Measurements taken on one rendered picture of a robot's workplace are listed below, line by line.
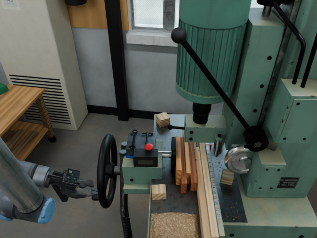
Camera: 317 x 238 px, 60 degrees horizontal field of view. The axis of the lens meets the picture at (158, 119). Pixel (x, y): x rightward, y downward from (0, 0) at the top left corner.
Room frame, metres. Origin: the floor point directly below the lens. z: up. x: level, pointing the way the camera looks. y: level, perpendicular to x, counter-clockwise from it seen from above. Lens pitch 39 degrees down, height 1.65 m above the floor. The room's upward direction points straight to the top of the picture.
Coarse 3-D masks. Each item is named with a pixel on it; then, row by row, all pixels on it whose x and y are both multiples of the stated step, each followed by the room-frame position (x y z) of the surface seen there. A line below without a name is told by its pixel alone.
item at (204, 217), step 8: (200, 160) 0.66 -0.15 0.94; (200, 168) 0.62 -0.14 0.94; (200, 176) 0.59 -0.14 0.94; (200, 184) 0.56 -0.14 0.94; (200, 192) 0.53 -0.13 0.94; (200, 200) 0.50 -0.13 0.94; (200, 208) 0.47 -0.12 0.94; (200, 216) 0.45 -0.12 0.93; (208, 216) 0.44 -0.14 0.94; (200, 224) 0.44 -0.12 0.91; (208, 224) 0.42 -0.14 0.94; (208, 232) 0.39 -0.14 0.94
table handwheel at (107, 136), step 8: (104, 136) 0.78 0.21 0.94; (112, 136) 0.81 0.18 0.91; (104, 144) 0.72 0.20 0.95; (112, 144) 0.84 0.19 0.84; (104, 152) 0.69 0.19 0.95; (112, 152) 0.84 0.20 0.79; (104, 160) 0.67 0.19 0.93; (112, 160) 0.83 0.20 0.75; (104, 168) 0.64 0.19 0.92; (112, 168) 0.72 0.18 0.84; (104, 176) 0.63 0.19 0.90; (112, 176) 0.70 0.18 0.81; (104, 184) 0.61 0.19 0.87; (112, 184) 0.75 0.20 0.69; (104, 192) 0.60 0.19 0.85; (112, 192) 0.71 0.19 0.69; (104, 200) 0.59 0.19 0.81; (112, 200) 0.67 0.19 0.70
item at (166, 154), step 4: (172, 140) 0.70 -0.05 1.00; (172, 144) 0.68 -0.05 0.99; (172, 148) 0.66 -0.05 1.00; (160, 152) 0.68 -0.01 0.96; (164, 152) 0.68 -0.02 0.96; (168, 152) 0.68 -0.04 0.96; (172, 152) 0.65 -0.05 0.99; (164, 156) 0.67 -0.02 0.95; (168, 156) 0.67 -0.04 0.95; (172, 156) 0.63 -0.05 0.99; (172, 160) 0.63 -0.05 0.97; (172, 164) 0.63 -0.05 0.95; (172, 168) 0.63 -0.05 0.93; (172, 172) 0.63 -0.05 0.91
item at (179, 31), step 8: (176, 32) 0.57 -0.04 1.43; (184, 32) 0.57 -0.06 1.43; (176, 40) 0.57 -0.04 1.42; (184, 40) 0.57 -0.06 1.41; (184, 48) 0.58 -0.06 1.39; (192, 56) 0.58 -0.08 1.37; (200, 64) 0.57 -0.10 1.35; (208, 72) 0.58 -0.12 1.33; (216, 88) 0.57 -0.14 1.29; (224, 96) 0.57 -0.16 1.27; (232, 104) 0.57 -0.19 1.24; (240, 120) 0.57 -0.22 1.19; (248, 128) 0.57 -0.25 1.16; (256, 128) 0.59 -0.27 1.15; (248, 136) 0.57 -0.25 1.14; (256, 136) 0.56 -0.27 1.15; (264, 136) 0.56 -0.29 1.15; (248, 144) 0.55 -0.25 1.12; (256, 144) 0.55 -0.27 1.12; (264, 144) 0.55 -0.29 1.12; (272, 144) 0.58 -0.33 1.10
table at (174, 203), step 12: (180, 120) 0.93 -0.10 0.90; (156, 132) 0.85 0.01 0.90; (168, 132) 0.85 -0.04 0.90; (180, 132) 0.85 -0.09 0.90; (168, 144) 0.78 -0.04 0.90; (168, 168) 0.66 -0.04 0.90; (156, 180) 0.60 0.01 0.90; (168, 180) 0.60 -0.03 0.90; (132, 192) 0.59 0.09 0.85; (144, 192) 0.59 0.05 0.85; (168, 192) 0.56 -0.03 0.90; (180, 192) 0.56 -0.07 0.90; (192, 192) 0.56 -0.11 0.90; (156, 204) 0.51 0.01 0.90; (168, 204) 0.51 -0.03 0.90; (180, 204) 0.51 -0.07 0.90; (192, 204) 0.51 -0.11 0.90
